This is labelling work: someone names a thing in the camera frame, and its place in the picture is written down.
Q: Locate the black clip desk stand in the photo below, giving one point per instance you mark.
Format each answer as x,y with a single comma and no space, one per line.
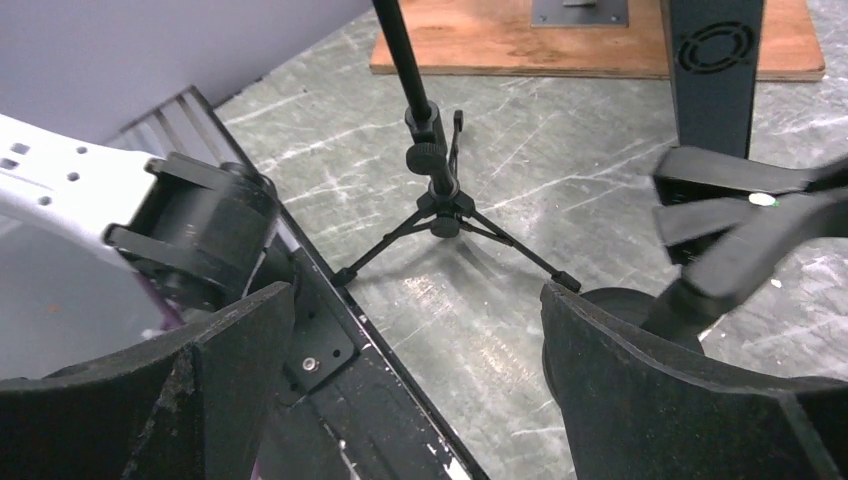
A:
728,223

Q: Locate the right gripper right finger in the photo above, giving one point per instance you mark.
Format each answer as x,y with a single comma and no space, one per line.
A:
636,406

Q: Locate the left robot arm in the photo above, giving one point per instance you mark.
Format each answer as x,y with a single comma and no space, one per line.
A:
196,231

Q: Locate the black tripod shock mount stand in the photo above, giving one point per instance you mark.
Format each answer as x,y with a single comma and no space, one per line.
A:
444,210

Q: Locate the black base frame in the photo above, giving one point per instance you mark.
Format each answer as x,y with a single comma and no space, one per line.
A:
346,406

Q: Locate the wooden board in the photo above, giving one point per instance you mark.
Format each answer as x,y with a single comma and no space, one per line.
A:
497,38

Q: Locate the blue network switch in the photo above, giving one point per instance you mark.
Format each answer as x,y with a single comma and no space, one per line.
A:
712,50

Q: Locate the metal switch support bracket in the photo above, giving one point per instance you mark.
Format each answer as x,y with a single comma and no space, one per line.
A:
579,13

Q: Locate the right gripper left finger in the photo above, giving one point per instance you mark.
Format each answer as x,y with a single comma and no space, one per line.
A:
188,404

